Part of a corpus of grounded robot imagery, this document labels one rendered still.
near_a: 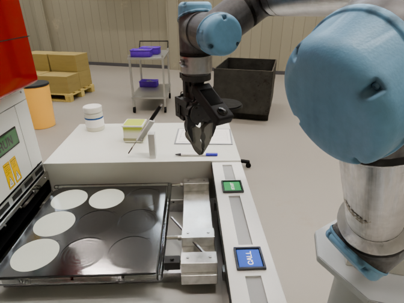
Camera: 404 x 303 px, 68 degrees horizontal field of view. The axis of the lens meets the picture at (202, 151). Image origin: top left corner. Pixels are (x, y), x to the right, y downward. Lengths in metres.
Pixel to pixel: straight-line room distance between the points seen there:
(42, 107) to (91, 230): 3.47
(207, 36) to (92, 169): 0.61
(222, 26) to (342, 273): 0.64
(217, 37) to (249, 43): 6.66
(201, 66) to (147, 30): 7.19
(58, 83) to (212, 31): 4.92
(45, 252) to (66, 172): 0.32
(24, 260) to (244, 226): 0.50
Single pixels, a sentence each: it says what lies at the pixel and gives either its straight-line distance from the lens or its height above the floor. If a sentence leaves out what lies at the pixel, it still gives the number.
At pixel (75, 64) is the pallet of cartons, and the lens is 5.58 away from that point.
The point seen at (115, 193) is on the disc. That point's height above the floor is 0.90.
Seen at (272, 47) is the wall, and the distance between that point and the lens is 7.20.
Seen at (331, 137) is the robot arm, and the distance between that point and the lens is 0.29.
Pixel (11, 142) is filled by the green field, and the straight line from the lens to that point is 0.92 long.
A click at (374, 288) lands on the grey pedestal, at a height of 0.82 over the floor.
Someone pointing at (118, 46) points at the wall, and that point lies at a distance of 8.28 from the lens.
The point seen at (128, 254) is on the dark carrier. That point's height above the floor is 0.90.
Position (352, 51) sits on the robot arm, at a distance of 0.24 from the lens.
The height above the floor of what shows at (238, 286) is 0.96.
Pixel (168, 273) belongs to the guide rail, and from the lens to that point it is 0.75.
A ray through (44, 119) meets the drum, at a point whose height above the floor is 0.13.
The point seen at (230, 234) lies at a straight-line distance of 0.68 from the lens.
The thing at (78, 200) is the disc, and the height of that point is 0.90.
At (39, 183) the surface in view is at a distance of 1.02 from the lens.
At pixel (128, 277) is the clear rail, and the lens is 0.69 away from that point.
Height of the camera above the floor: 1.41
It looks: 26 degrees down
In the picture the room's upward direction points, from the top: straight up
